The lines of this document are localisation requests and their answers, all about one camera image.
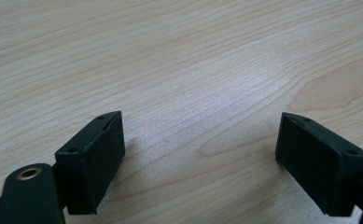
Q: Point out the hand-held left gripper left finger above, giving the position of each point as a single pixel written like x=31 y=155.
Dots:
x=89 y=165

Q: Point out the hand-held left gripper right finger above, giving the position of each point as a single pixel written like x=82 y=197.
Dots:
x=319 y=165

